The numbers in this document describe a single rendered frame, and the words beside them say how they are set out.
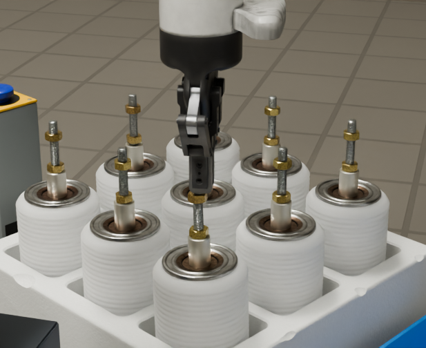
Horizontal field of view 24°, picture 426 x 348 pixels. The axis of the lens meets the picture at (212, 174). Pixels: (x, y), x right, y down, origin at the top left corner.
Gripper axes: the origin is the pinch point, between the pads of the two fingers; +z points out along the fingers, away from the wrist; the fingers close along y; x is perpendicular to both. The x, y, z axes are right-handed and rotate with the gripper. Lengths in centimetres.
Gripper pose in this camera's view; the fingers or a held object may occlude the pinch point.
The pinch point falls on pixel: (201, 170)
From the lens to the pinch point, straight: 96.1
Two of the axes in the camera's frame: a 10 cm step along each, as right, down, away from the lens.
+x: 9.9, 0.5, -1.2
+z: 0.0, 9.2, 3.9
